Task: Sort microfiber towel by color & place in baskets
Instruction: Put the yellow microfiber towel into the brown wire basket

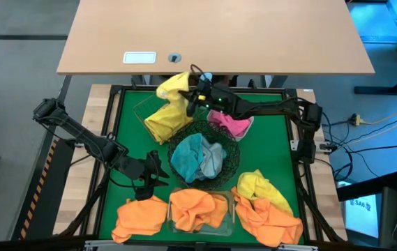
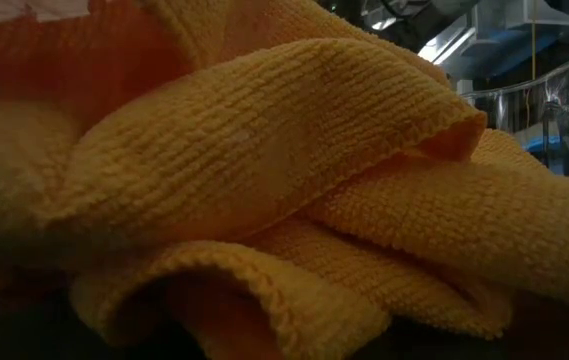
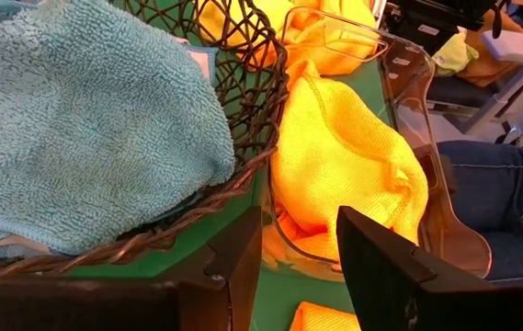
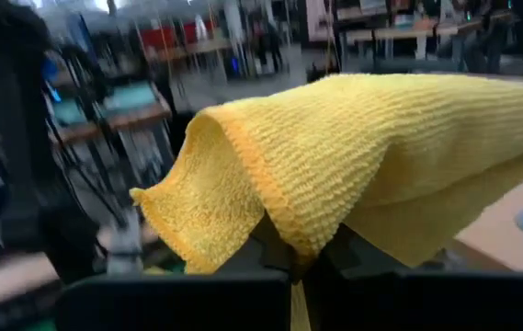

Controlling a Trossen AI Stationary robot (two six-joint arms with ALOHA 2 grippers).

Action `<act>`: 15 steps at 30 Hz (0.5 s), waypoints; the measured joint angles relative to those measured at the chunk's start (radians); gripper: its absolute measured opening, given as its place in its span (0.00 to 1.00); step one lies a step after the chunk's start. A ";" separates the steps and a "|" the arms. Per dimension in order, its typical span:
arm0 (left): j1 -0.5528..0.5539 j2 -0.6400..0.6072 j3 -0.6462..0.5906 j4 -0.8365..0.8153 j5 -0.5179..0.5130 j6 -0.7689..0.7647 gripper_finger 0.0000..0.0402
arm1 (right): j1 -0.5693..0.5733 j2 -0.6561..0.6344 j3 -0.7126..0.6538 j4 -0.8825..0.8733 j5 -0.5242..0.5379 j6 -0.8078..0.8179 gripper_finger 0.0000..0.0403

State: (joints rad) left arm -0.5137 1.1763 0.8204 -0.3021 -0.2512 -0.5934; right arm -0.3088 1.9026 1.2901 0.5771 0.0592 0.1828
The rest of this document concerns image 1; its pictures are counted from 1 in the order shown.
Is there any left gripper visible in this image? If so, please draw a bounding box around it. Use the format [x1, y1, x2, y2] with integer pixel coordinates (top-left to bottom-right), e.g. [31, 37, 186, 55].
[117, 150, 170, 201]

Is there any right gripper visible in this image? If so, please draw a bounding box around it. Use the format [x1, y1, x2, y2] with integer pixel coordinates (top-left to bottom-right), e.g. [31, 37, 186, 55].
[179, 77, 237, 118]

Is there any yellow microfiber towel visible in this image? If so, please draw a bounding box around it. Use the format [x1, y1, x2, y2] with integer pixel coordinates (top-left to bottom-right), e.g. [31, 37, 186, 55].
[236, 169, 294, 215]
[144, 100, 195, 145]
[155, 71, 194, 105]

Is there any orange microfiber towel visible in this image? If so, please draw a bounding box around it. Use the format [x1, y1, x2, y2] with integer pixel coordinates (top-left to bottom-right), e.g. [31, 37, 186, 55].
[231, 186, 304, 248]
[111, 195, 169, 244]
[168, 188, 206, 234]
[183, 190, 230, 231]

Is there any teal microfiber towel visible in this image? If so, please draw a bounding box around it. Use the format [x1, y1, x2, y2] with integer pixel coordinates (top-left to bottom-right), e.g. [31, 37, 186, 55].
[170, 132, 205, 185]

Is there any white rectangular desk plate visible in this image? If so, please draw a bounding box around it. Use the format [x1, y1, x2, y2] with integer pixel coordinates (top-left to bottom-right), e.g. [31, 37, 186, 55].
[123, 51, 158, 65]

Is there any light wooden desk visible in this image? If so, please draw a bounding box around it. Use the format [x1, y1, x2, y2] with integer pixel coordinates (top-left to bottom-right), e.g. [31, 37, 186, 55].
[56, 0, 376, 76]

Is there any white plastic bin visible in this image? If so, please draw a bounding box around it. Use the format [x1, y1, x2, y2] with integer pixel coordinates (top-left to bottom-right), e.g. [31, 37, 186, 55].
[206, 107, 255, 142]

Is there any round black woven basket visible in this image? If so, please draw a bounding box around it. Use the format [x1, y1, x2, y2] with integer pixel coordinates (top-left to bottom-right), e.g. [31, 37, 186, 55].
[167, 120, 241, 192]

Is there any clear plastic bin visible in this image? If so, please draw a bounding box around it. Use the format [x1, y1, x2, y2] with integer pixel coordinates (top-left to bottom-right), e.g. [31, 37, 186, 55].
[165, 189, 237, 237]

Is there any black desk leg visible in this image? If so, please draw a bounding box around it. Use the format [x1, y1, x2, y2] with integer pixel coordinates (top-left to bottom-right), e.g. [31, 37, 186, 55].
[264, 75, 289, 89]

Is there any green table mat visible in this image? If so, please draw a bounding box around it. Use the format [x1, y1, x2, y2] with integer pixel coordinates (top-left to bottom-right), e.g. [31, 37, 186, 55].
[98, 91, 306, 245]

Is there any yellow black hazard tape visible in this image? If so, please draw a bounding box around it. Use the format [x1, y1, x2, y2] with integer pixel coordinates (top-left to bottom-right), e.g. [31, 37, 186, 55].
[19, 142, 57, 241]

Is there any black floor platform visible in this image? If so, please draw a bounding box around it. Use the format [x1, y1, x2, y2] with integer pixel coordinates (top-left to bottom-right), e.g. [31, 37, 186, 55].
[11, 75, 77, 241]

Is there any beige power plug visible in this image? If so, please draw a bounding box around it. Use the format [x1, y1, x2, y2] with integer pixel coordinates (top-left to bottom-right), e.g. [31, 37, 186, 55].
[350, 113, 366, 127]

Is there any black desk foot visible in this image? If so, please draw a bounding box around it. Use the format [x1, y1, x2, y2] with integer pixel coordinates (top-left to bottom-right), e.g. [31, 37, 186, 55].
[354, 68, 397, 96]

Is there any cyan lit screen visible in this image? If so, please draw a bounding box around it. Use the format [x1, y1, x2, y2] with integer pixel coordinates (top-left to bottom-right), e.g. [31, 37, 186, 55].
[343, 192, 383, 241]

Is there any black aluminium table frame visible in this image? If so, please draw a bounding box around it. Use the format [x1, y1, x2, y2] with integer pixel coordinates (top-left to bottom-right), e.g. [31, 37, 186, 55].
[79, 84, 324, 245]

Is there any black cable sleeve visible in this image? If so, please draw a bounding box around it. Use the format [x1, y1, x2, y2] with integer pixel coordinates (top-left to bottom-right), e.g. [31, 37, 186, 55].
[57, 166, 111, 238]
[294, 176, 346, 243]

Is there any silver aluminium bracket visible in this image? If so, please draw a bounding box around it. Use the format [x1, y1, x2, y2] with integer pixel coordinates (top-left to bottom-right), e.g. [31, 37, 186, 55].
[84, 239, 116, 251]
[277, 243, 320, 251]

